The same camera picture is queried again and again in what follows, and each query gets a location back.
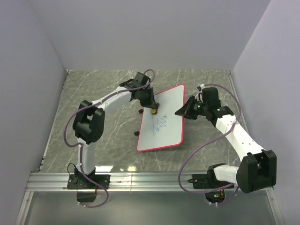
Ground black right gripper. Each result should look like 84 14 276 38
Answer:
175 96 208 120

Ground yellow black bone eraser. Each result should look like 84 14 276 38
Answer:
150 109 158 115

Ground pink framed whiteboard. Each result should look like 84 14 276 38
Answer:
136 84 185 152

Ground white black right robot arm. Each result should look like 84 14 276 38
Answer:
175 96 277 193

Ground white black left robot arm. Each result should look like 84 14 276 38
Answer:
72 73 159 188

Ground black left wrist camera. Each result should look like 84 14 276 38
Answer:
131 72 150 88

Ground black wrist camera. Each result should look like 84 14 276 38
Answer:
202 87 221 109
131 72 150 88

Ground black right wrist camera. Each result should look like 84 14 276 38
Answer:
202 87 221 109

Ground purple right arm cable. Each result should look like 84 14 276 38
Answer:
179 83 241 207

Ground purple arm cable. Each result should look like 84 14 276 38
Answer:
63 68 156 209
179 83 241 207

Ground aluminium mounting rail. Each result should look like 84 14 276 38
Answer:
25 171 275 193

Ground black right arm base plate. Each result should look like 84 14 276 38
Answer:
188 173 234 189

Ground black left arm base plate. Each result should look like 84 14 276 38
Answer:
67 174 110 190

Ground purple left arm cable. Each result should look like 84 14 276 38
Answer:
63 68 156 209

